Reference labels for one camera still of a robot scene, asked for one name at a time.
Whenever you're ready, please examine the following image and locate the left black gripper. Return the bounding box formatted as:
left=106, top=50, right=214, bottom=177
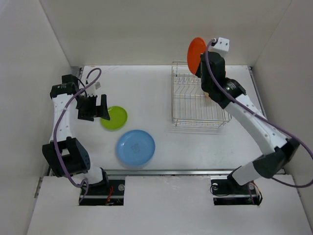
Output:
left=76, top=94, right=109, bottom=121

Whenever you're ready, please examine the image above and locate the green plate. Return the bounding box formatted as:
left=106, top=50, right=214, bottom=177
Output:
left=100, top=106, right=128, bottom=130

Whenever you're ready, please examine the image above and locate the metal wire dish rack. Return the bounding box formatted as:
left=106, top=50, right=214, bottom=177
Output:
left=171, top=61, right=232, bottom=128

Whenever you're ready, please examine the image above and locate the orange plate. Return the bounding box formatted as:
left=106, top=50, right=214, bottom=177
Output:
left=187, top=37, right=206, bottom=75

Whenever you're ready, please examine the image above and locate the blue plate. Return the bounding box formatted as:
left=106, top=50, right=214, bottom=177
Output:
left=115, top=130, right=156, bottom=167

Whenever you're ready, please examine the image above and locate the tan beige plate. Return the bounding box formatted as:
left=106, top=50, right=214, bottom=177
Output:
left=203, top=92, right=210, bottom=98

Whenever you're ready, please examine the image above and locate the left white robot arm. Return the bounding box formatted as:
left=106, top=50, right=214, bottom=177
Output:
left=42, top=74, right=110, bottom=194

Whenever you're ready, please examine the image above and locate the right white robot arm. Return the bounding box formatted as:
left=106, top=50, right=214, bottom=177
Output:
left=197, top=52, right=300, bottom=193

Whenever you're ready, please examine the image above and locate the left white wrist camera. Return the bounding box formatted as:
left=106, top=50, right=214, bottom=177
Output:
left=86, top=82, right=101, bottom=96

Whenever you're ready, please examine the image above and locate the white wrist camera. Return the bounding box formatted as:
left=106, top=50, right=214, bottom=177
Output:
left=86, top=82, right=101, bottom=96
left=211, top=37, right=230, bottom=58

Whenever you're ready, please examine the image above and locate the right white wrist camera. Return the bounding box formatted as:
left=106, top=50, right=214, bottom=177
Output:
left=211, top=37, right=230, bottom=58

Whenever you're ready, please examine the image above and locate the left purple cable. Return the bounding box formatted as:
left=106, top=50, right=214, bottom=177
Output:
left=53, top=68, right=102, bottom=204

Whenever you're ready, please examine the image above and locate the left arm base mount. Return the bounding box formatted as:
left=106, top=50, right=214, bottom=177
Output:
left=79, top=179, right=125, bottom=206

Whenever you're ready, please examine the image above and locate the aluminium table rail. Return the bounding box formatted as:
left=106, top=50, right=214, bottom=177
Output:
left=34, top=65, right=286, bottom=199

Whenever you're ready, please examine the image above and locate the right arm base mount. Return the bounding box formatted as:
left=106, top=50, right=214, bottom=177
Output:
left=210, top=179, right=263, bottom=206

